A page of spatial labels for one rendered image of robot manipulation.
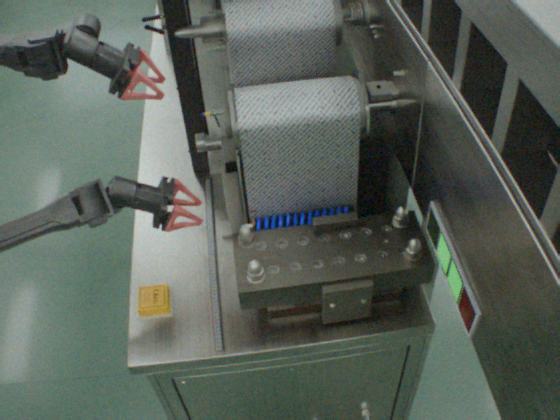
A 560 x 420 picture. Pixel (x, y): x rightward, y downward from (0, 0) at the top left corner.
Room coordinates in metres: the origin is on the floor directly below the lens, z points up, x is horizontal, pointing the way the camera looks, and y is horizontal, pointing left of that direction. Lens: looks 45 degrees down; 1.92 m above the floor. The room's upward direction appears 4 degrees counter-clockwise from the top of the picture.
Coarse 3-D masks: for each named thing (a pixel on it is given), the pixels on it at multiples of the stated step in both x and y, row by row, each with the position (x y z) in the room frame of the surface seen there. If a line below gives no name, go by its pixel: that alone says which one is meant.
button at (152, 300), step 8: (144, 288) 0.79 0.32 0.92; (152, 288) 0.79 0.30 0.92; (160, 288) 0.79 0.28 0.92; (168, 288) 0.79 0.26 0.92; (144, 296) 0.77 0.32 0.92; (152, 296) 0.77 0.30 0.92; (160, 296) 0.77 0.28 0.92; (168, 296) 0.77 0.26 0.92; (144, 304) 0.75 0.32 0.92; (152, 304) 0.75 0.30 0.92; (160, 304) 0.75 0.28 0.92; (168, 304) 0.75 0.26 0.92; (144, 312) 0.73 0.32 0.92; (152, 312) 0.73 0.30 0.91; (160, 312) 0.74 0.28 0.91; (168, 312) 0.74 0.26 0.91
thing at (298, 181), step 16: (352, 144) 0.90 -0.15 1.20; (256, 160) 0.89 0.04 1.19; (272, 160) 0.89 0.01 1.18; (288, 160) 0.89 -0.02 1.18; (304, 160) 0.89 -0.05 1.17; (320, 160) 0.90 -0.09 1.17; (336, 160) 0.90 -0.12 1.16; (352, 160) 0.90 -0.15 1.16; (256, 176) 0.89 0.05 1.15; (272, 176) 0.89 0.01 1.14; (288, 176) 0.89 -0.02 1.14; (304, 176) 0.89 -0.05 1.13; (320, 176) 0.90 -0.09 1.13; (336, 176) 0.90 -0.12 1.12; (352, 176) 0.90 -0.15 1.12; (256, 192) 0.89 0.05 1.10; (272, 192) 0.89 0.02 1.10; (288, 192) 0.89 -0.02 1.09; (304, 192) 0.89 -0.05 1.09; (320, 192) 0.90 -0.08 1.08; (336, 192) 0.90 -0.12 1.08; (352, 192) 0.90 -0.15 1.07; (256, 208) 0.89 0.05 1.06; (272, 208) 0.89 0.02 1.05; (288, 208) 0.89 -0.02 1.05; (304, 208) 0.89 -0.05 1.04; (320, 208) 0.90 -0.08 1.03; (336, 208) 0.90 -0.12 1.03; (352, 208) 0.90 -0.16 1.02
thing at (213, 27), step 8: (200, 16) 1.20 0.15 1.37; (208, 16) 1.19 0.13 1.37; (216, 16) 1.19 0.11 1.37; (224, 16) 1.19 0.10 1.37; (200, 24) 1.17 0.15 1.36; (208, 24) 1.17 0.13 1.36; (216, 24) 1.17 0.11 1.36; (224, 24) 1.17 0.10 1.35; (208, 32) 1.16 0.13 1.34; (216, 32) 1.16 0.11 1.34; (224, 32) 1.16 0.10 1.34; (208, 40) 1.16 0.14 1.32; (216, 40) 1.17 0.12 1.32; (224, 40) 1.17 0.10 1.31
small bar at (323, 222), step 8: (320, 216) 0.86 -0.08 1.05; (328, 216) 0.86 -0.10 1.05; (336, 216) 0.85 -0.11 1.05; (344, 216) 0.85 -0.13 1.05; (352, 216) 0.85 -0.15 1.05; (320, 224) 0.84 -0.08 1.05; (328, 224) 0.84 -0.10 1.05; (336, 224) 0.84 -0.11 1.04; (344, 224) 0.84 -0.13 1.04; (352, 224) 0.84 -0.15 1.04
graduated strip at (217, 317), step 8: (208, 184) 1.15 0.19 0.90; (208, 192) 1.12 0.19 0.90; (208, 200) 1.09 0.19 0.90; (208, 208) 1.06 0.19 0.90; (208, 216) 1.03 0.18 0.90; (208, 224) 1.00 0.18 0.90; (208, 232) 0.98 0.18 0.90; (208, 240) 0.95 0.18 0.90; (208, 248) 0.92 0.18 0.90; (216, 248) 0.92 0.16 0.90; (216, 256) 0.90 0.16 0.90; (216, 264) 0.87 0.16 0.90; (216, 272) 0.85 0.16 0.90; (216, 280) 0.82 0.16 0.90; (216, 288) 0.80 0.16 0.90; (216, 296) 0.78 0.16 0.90; (216, 304) 0.76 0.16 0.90; (216, 312) 0.73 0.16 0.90; (216, 320) 0.71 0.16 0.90; (216, 328) 0.69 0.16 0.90; (216, 336) 0.67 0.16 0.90; (216, 344) 0.65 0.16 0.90; (224, 344) 0.65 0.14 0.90
